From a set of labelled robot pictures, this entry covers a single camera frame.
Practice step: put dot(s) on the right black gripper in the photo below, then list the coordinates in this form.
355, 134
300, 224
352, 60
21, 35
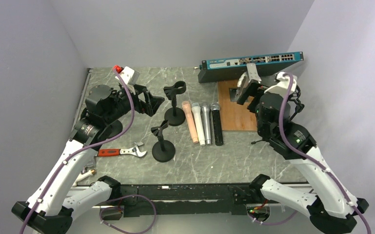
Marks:
255, 88

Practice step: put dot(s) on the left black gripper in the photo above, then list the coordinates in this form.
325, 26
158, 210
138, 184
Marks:
152, 102

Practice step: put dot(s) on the black mic stand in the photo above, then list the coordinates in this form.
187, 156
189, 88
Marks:
175, 116
163, 150

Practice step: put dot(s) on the silver grey microphone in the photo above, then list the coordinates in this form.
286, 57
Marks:
205, 110

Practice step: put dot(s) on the pink microphone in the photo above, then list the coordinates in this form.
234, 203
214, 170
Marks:
186, 107

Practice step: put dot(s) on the white microphone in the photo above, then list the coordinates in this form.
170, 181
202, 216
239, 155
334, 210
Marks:
196, 110

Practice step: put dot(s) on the shock mount stand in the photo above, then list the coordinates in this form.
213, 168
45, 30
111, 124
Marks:
114, 129

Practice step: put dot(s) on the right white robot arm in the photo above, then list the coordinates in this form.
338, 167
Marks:
331, 208

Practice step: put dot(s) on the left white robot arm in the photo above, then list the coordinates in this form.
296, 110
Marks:
49, 210

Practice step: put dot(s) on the wooden board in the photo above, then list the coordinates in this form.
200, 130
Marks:
234, 117

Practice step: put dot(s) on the small brass white fitting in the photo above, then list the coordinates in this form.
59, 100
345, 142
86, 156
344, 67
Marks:
86, 172

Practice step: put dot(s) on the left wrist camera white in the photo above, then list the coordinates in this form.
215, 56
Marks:
128, 75

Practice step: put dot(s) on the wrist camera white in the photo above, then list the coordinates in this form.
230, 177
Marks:
281, 87
128, 75

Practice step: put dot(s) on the metal bracket with tube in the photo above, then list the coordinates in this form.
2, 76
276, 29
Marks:
250, 75

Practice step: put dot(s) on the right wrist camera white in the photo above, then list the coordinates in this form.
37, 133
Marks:
281, 87

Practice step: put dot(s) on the red handled adjustable wrench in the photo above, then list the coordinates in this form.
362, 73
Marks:
134, 151

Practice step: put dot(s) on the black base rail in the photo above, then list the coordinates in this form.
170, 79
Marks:
173, 199

